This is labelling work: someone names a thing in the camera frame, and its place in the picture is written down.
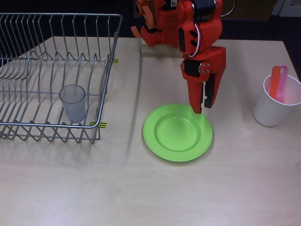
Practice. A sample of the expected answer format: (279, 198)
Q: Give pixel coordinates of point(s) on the light orange clamp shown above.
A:
(148, 14)

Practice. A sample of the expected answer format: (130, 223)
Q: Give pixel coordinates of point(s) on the brown partition board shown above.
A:
(254, 9)

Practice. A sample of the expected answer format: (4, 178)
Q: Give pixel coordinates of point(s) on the green plastic plate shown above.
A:
(176, 131)

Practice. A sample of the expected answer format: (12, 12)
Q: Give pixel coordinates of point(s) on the orange gripper black servo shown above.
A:
(217, 61)

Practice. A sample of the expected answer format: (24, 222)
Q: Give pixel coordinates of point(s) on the stacked wooden base block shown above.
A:
(160, 53)

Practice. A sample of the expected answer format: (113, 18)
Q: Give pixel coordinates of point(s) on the orange LeRobot robot arm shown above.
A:
(207, 33)

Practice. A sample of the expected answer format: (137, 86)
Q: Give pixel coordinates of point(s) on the orange plastic utensil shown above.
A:
(274, 82)

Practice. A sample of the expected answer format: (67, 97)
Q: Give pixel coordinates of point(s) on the long yellow black tape marker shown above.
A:
(103, 124)

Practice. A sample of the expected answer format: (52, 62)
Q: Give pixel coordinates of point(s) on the clear grey plastic cup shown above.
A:
(74, 108)

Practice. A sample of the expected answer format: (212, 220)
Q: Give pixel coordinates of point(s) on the white paper cup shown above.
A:
(268, 113)

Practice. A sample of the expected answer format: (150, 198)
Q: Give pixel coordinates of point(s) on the pink plastic fork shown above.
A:
(281, 89)

